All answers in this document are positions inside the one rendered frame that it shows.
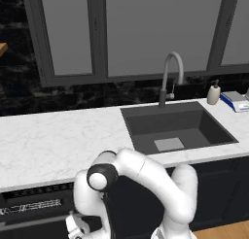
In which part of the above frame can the grey curved tap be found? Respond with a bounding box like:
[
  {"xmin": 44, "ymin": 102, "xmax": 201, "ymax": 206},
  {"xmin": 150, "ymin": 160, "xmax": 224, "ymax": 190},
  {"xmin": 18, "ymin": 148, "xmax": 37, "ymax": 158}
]
[{"xmin": 158, "ymin": 51, "xmax": 185, "ymax": 109}]

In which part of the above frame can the white dishwasher rack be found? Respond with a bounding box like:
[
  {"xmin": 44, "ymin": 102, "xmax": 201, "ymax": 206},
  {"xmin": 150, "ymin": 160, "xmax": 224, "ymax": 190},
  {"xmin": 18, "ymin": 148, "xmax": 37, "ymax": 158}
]
[{"xmin": 0, "ymin": 198, "xmax": 63, "ymax": 217}]

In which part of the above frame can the black dishwasher door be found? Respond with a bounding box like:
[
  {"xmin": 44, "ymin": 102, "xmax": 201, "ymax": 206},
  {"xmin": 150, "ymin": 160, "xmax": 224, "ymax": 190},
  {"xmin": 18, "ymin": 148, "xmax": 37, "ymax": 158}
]
[{"xmin": 0, "ymin": 214, "xmax": 73, "ymax": 239}]

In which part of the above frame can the grey framed window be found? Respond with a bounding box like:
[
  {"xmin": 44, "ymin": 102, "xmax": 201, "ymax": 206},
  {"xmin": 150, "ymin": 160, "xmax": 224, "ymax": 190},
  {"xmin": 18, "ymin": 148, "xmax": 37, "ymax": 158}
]
[{"xmin": 20, "ymin": 0, "xmax": 249, "ymax": 88}]

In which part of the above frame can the blue and white kitchen scale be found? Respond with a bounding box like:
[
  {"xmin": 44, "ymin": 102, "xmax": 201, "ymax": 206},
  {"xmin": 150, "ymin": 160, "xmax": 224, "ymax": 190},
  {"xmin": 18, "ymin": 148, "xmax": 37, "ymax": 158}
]
[{"xmin": 219, "ymin": 90, "xmax": 249, "ymax": 114}]

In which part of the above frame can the beige soap dispenser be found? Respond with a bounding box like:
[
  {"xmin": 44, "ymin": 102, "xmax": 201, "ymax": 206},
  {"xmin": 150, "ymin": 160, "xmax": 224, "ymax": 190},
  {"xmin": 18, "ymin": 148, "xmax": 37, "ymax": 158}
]
[{"xmin": 206, "ymin": 79, "xmax": 222, "ymax": 106}]

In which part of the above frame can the dark grey sink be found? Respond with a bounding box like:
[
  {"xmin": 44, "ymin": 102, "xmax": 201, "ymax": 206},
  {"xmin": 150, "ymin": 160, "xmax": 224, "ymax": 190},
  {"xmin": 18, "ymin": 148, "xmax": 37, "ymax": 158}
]
[{"xmin": 120, "ymin": 101, "xmax": 240, "ymax": 155}]

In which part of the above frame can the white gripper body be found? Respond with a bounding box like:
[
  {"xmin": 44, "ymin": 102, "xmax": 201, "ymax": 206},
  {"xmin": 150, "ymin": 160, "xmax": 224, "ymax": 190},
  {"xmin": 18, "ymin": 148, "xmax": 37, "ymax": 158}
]
[{"xmin": 65, "ymin": 213, "xmax": 91, "ymax": 239}]

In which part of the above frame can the dark cupboard under sink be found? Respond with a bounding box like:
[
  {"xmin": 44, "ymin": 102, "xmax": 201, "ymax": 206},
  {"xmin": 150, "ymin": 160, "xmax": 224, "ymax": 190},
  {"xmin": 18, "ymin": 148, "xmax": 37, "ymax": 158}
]
[{"xmin": 110, "ymin": 154, "xmax": 249, "ymax": 239}]

